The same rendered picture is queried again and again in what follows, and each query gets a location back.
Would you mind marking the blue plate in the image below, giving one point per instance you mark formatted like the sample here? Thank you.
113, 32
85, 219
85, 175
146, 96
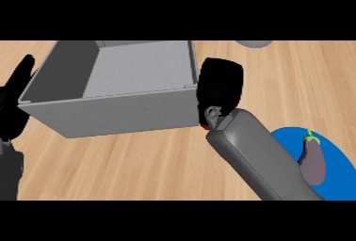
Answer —
336, 163

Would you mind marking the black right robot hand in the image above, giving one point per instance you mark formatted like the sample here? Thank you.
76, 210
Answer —
221, 84

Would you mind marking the purple eggplant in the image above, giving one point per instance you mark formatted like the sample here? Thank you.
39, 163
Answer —
314, 163

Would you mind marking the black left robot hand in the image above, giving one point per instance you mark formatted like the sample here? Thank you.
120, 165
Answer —
14, 100

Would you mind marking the grey cardboard box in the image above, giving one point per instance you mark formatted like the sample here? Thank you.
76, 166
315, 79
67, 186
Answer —
135, 106

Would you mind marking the red bell pepper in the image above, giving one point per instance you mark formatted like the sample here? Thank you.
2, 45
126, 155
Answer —
205, 126

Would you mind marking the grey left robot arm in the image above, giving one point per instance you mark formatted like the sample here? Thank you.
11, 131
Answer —
10, 171

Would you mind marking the grey round object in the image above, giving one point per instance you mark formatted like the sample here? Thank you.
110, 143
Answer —
255, 43

